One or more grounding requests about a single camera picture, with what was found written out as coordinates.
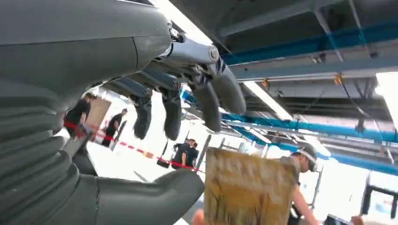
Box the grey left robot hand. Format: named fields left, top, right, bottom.
left=0, top=0, right=247, bottom=225

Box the person's right hand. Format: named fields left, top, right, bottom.
left=191, top=210, right=207, bottom=225

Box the red white barrier tape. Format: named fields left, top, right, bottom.
left=63, top=121, right=203, bottom=173

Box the person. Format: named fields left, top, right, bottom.
left=280, top=144, right=320, bottom=225
left=186, top=142, right=200, bottom=168
left=171, top=139, right=197, bottom=170
left=63, top=92, right=97, bottom=138
left=101, top=108, right=128, bottom=148

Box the brown wooden panel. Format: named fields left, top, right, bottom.
left=85, top=97, right=112, bottom=130

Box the dark grey laptop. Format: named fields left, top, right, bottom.
left=323, top=214, right=352, bottom=225

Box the ceiling light strip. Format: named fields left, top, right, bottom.
left=243, top=81, right=293, bottom=121

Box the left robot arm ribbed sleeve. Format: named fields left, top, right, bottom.
left=0, top=77, right=99, bottom=225

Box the blue ceiling pipe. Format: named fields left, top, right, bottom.
left=222, top=113, right=398, bottom=144
left=182, top=90, right=398, bottom=177

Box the ceiling light panel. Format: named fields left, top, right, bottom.
left=375, top=72, right=398, bottom=127

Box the black frame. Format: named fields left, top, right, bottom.
left=360, top=183, right=398, bottom=220

